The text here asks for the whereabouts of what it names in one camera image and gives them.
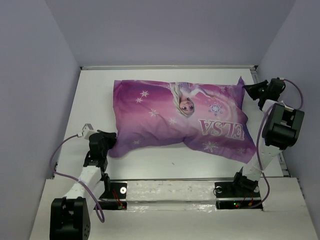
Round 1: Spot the pink printed pillowcase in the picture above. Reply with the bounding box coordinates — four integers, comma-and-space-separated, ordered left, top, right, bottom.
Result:
109, 79, 256, 163

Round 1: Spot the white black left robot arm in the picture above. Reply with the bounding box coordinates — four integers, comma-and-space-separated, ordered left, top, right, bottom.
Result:
49, 125, 117, 240

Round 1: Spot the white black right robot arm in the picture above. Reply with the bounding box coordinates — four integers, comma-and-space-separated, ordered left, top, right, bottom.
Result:
230, 77, 305, 196

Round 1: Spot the white foam front board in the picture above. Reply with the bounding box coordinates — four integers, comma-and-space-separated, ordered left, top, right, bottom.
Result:
27, 176, 316, 240

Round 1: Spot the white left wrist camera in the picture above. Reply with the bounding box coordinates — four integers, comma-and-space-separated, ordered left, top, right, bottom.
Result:
76, 123, 96, 140

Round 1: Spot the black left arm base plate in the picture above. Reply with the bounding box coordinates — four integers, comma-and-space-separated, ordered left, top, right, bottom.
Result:
99, 181, 128, 211

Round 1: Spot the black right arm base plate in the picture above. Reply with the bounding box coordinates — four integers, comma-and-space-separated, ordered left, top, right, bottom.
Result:
212, 181, 263, 210

